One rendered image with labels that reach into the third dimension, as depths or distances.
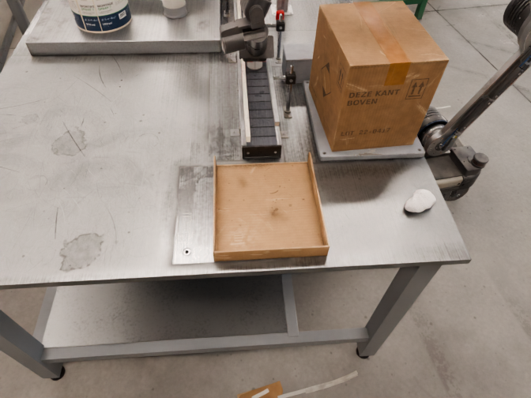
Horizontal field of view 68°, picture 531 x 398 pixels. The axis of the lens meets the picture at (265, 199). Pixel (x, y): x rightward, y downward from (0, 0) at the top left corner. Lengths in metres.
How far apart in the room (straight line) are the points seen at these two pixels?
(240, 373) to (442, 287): 0.97
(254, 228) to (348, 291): 0.96
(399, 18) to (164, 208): 0.78
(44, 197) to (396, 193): 0.90
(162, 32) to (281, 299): 1.07
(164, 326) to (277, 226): 0.72
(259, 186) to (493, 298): 1.34
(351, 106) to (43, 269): 0.81
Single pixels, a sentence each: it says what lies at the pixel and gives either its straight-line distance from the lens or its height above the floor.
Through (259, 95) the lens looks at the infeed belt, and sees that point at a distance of 1.24.
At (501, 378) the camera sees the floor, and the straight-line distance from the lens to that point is 1.93.
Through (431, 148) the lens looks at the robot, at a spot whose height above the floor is 0.33.
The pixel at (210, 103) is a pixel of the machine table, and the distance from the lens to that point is 1.30.
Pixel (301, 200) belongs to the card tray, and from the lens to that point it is 1.01.
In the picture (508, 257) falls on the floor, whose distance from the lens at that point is 2.24.
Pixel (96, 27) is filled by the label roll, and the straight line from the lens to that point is 1.63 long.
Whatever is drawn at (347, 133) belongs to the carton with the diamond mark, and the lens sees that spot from 1.08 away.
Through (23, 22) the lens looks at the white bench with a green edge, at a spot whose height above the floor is 0.53.
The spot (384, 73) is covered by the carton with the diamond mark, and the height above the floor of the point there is 1.10.
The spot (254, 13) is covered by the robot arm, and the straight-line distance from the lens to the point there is 1.08.
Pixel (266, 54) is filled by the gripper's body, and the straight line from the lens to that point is 1.22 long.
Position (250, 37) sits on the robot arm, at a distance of 1.12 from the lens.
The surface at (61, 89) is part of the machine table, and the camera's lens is 1.48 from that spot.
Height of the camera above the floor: 1.62
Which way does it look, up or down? 51 degrees down
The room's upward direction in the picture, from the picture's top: 2 degrees clockwise
